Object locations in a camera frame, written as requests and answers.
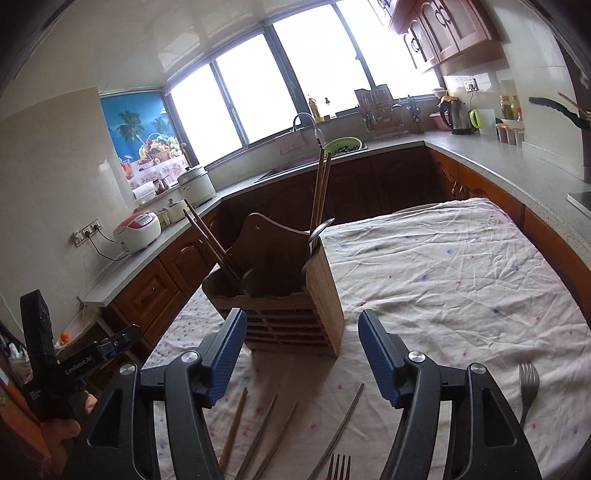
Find wooden chopstick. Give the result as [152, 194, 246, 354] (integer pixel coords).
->
[308, 147, 324, 232]
[184, 198, 245, 283]
[218, 387, 249, 472]
[317, 154, 332, 232]
[182, 209, 242, 291]

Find gas stove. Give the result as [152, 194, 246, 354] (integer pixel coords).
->
[567, 191, 591, 221]

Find wooden utensil holder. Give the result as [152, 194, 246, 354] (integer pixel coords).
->
[202, 213, 346, 358]

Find white and pink rice cooker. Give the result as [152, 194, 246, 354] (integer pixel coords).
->
[113, 210, 162, 255]

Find electric kettle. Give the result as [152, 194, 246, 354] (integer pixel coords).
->
[438, 96, 478, 136]

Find metal fork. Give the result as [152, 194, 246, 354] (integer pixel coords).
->
[327, 455, 352, 480]
[518, 362, 541, 428]

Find white slow cooker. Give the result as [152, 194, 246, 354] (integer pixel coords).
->
[177, 165, 217, 208]

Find spice jar set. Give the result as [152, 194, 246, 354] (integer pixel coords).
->
[496, 119, 525, 147]

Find palm tree fruit poster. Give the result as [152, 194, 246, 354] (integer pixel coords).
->
[99, 90, 191, 191]

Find paper towel roll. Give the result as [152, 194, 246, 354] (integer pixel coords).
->
[134, 182, 160, 204]

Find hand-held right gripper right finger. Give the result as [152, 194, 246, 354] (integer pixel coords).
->
[358, 309, 543, 480]

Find black power cable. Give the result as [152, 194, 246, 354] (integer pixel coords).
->
[91, 233, 129, 263]

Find wooden upper kitchen cabinets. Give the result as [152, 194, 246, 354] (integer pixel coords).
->
[369, 0, 506, 77]

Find small white pot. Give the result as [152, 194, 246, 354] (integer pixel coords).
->
[159, 198, 188, 227]

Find wall power socket strip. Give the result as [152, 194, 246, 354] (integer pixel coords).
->
[74, 220, 103, 245]

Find metal spoon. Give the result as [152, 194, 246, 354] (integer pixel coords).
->
[307, 218, 337, 256]

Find wooden lower kitchen cabinets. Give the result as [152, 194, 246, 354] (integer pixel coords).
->
[104, 145, 591, 365]

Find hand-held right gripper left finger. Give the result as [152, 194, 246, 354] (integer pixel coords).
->
[65, 308, 247, 480]

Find dish drying rack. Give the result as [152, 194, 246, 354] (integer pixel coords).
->
[354, 85, 411, 140]

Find metal chopstick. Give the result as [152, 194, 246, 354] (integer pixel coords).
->
[238, 393, 279, 480]
[307, 382, 365, 480]
[254, 401, 299, 480]

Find person's left hand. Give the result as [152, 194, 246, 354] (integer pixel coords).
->
[41, 392, 98, 462]

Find wooden kitchen cabinets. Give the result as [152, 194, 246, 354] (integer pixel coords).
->
[104, 145, 591, 365]
[369, 0, 506, 77]

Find white floral tablecloth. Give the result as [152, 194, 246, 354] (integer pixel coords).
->
[139, 198, 591, 480]

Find green colander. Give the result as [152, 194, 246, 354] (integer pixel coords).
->
[321, 136, 364, 156]

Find kitchen window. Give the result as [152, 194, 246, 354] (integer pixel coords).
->
[161, 0, 446, 169]

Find green and white pitcher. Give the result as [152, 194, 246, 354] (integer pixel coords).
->
[469, 108, 498, 135]

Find wooden spatula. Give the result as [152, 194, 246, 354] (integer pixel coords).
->
[556, 91, 591, 119]

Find kitchen faucet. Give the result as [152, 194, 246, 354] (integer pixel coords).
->
[292, 112, 329, 149]

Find kitchen sink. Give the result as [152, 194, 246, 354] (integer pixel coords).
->
[253, 154, 324, 184]

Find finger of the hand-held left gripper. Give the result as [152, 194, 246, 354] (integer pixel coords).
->
[95, 324, 143, 365]

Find grey kitchen countertop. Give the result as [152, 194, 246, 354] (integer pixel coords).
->
[83, 134, 591, 305]

